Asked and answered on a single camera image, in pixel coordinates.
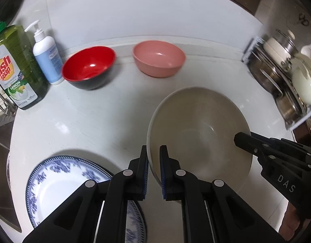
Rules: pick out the red black bowl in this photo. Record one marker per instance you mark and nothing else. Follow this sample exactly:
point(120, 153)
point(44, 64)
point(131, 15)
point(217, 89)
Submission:
point(90, 68)

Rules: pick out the black scissors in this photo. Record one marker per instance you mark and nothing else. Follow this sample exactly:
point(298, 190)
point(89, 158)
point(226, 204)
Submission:
point(303, 20)

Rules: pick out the blue floral white plate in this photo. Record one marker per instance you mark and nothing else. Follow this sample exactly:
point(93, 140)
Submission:
point(54, 180)

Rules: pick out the cream pot with lid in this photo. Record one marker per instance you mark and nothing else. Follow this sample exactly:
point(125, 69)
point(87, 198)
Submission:
point(280, 47)

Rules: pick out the cream ceramic kettle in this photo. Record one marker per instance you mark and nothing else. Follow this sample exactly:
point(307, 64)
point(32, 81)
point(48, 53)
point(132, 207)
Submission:
point(301, 76)

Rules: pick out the white plastic ladle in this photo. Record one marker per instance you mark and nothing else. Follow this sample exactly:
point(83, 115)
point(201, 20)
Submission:
point(306, 50)

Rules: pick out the steel pot upper shelf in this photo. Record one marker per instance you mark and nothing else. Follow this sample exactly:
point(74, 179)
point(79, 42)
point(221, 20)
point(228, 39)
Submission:
point(265, 73)

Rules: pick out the green dish soap bottle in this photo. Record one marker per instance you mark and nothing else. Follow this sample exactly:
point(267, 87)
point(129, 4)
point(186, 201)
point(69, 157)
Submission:
point(21, 78)

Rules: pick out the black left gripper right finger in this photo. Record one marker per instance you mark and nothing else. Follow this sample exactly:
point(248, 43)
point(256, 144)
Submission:
point(211, 211)

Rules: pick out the chrome small faucet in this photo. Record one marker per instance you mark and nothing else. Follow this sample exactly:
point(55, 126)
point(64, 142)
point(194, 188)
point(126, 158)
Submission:
point(10, 108)

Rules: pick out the metal pot rack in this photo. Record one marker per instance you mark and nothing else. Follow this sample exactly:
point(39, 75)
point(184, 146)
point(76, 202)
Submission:
point(256, 45)

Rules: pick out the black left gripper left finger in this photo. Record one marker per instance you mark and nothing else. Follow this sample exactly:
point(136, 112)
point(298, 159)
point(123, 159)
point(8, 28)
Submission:
point(106, 211)

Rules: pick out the steel pot lower shelf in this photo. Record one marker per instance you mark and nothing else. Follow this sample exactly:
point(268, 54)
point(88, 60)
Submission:
point(288, 106)

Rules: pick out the person's right hand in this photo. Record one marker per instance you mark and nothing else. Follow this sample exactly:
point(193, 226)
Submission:
point(290, 223)

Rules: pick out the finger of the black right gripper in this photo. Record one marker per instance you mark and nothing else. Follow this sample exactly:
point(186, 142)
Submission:
point(253, 143)

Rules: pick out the pink bowl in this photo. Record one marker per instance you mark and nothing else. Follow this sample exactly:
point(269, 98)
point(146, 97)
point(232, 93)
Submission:
point(158, 59)

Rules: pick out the steel pot shelf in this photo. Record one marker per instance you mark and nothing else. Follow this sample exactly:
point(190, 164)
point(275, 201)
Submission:
point(288, 106)
point(265, 73)

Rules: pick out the white blue pump bottle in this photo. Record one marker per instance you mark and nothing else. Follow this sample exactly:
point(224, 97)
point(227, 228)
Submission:
point(46, 54)

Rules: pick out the steel kitchen sink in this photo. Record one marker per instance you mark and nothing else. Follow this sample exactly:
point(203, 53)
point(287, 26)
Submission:
point(7, 210)

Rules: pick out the beige speckled large bowl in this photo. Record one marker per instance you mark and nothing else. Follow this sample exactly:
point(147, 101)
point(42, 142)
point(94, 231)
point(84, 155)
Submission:
point(198, 126)

